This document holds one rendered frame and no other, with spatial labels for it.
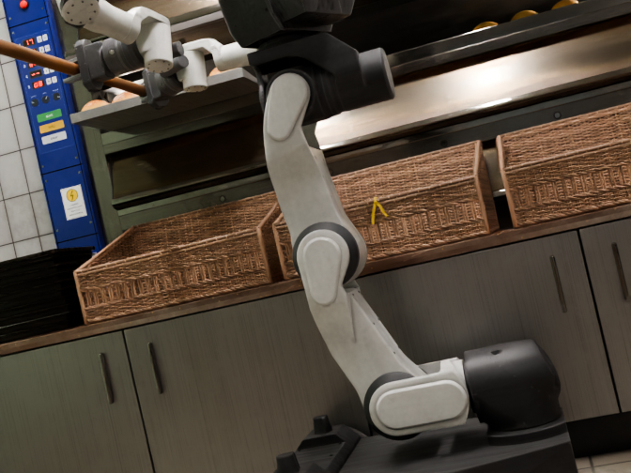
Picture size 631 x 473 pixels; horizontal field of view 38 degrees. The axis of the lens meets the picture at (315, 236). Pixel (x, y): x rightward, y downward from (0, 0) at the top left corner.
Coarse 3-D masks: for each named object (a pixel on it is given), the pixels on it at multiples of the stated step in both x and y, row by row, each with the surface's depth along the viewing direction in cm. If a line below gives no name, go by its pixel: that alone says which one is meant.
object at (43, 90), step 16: (48, 32) 304; (32, 48) 305; (48, 48) 304; (32, 64) 305; (32, 80) 306; (48, 80) 304; (32, 96) 306; (48, 96) 304; (32, 112) 306; (48, 112) 305; (64, 112) 303; (48, 128) 305; (64, 128) 304; (48, 144) 305; (64, 144) 304
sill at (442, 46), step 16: (592, 0) 268; (608, 0) 267; (624, 0) 266; (528, 16) 272; (544, 16) 271; (560, 16) 270; (576, 16) 269; (480, 32) 275; (496, 32) 274; (512, 32) 273; (416, 48) 280; (432, 48) 279; (448, 48) 278; (400, 64) 281; (240, 96) 293; (256, 96) 292; (192, 112) 296; (208, 112) 295; (224, 112) 294; (128, 128) 302; (144, 128) 300; (160, 128) 299
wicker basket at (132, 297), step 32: (160, 224) 296; (192, 224) 293; (224, 224) 290; (256, 224) 287; (96, 256) 267; (128, 256) 290; (160, 256) 247; (192, 256) 246; (224, 256) 244; (256, 256) 242; (96, 288) 251; (128, 288) 283; (160, 288) 290; (192, 288) 246; (224, 288) 244; (96, 320) 252
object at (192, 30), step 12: (360, 0) 283; (372, 0) 285; (216, 12) 279; (180, 24) 281; (192, 24) 280; (204, 24) 280; (216, 24) 282; (180, 36) 285; (192, 36) 286; (204, 36) 288; (216, 36) 290; (228, 36) 291; (132, 72) 305
